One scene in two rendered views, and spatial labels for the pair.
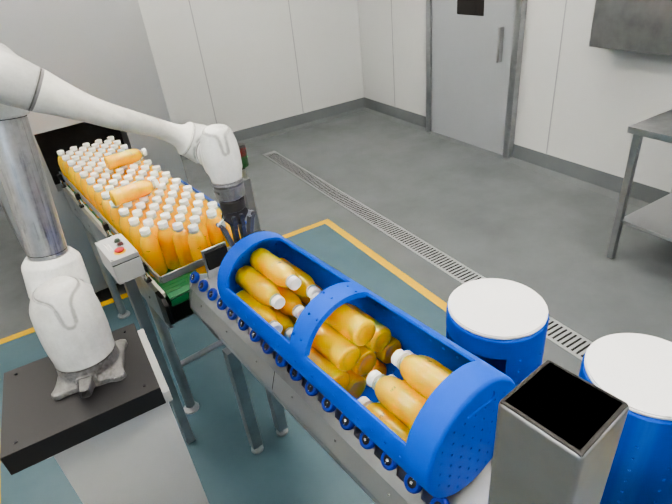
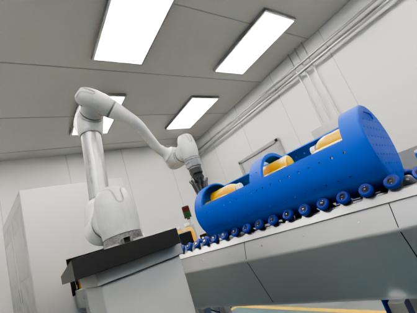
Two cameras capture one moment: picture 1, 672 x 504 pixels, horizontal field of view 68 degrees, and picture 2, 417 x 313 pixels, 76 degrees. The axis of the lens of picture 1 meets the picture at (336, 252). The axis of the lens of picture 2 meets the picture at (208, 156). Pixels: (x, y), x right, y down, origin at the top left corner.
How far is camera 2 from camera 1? 108 cm
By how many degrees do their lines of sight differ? 47
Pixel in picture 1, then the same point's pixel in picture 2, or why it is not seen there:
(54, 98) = (120, 108)
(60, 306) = (114, 190)
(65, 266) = not seen: hidden behind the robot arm
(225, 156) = (190, 141)
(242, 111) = not seen: hidden behind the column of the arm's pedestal
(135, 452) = (159, 303)
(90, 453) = (127, 294)
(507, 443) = not seen: outside the picture
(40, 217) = (101, 174)
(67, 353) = (116, 218)
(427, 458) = (357, 128)
